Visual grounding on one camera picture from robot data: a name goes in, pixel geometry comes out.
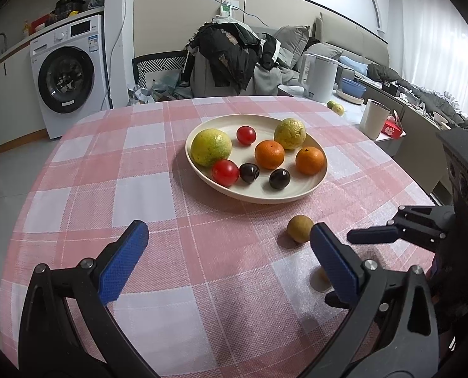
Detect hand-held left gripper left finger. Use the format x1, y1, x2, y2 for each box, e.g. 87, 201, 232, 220
18, 220, 160, 378

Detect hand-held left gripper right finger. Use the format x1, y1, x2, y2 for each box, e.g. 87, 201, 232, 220
297, 222, 441, 378

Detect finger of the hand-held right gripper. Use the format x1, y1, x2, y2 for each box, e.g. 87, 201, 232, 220
347, 224, 401, 245
324, 289, 353, 309

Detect orange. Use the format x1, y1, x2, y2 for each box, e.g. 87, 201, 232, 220
254, 140, 286, 170
295, 146, 326, 176

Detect dark plum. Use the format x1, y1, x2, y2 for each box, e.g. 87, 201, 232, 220
239, 163, 260, 184
269, 168, 292, 190

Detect cream round plate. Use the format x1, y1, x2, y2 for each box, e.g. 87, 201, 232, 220
185, 114, 329, 204

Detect red tomato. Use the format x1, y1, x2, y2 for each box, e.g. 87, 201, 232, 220
236, 125, 257, 146
211, 159, 240, 187

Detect yellow green lemon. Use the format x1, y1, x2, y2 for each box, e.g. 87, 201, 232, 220
274, 118, 306, 151
190, 128, 233, 168

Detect pink checked tablecloth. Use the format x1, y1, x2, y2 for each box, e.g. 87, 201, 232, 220
0, 95, 447, 378

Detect red box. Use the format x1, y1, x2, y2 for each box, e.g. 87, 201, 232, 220
380, 117, 404, 138

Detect white cup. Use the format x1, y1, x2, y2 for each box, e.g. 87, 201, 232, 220
359, 99, 391, 140

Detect blue bowl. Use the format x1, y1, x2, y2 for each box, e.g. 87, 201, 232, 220
341, 77, 366, 98

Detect white electric kettle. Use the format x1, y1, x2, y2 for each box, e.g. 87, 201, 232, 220
299, 53, 339, 103

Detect white curtain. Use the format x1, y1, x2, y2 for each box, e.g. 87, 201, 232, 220
398, 0, 468, 103

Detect white washing machine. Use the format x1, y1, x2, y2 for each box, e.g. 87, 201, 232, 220
30, 14, 112, 140

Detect black patterned chair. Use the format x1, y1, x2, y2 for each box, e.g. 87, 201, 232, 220
132, 50, 191, 95

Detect grey chair with clothes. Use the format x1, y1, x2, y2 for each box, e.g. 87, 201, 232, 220
189, 49, 284, 98

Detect beige sofa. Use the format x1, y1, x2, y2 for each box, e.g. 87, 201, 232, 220
311, 12, 391, 75

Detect white kitchen cabinet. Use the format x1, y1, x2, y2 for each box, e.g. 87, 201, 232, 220
0, 41, 48, 154

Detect grey pillow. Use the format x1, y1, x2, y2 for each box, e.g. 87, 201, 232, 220
273, 25, 311, 69

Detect black jacket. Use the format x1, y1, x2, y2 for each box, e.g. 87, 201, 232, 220
187, 21, 284, 95

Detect red container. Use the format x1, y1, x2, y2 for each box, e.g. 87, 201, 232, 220
30, 14, 50, 32

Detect black pot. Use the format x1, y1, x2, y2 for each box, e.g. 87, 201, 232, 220
54, 0, 86, 15

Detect wall power outlet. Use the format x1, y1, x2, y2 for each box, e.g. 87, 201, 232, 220
219, 0, 241, 18

